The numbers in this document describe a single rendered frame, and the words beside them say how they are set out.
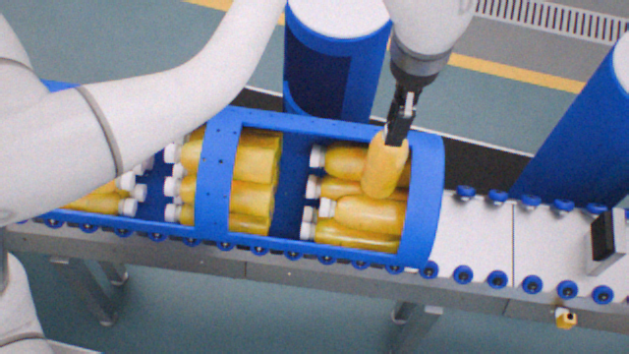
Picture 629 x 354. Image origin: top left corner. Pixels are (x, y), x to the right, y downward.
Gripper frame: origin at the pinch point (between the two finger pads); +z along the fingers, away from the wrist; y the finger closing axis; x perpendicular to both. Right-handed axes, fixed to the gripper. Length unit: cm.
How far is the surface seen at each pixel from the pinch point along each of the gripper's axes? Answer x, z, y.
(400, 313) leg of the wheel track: -21, 128, 5
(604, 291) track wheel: -52, 42, -9
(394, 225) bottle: -4.3, 26.4, -7.6
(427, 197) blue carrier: -8.9, 17.4, -4.7
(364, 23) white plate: 6, 36, 49
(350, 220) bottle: 4.5, 26.7, -7.7
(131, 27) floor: 96, 140, 114
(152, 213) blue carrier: 47, 42, -6
